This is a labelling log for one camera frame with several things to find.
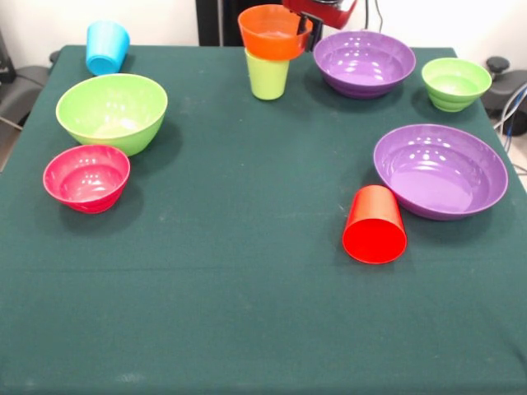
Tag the small green bowl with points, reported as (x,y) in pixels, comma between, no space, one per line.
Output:
(455,88)

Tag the large green bowl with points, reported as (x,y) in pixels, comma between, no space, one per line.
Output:
(111,119)

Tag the purple bowl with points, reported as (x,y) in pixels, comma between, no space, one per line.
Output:
(440,177)
(362,61)

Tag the black chair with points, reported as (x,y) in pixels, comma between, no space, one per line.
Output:
(508,88)
(20,92)

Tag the pink bowl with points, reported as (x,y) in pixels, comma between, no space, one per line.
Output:
(86,185)

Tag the blue cup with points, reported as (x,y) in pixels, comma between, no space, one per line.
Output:
(105,49)

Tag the yellow-green cup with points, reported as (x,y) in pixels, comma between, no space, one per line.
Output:
(267,80)

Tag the orange bowl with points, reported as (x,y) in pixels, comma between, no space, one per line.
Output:
(267,45)

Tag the dark green tablecloth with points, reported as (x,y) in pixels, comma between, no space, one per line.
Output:
(247,308)

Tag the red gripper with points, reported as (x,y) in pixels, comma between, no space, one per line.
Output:
(333,14)

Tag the red cup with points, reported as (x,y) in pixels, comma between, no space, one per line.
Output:
(374,243)

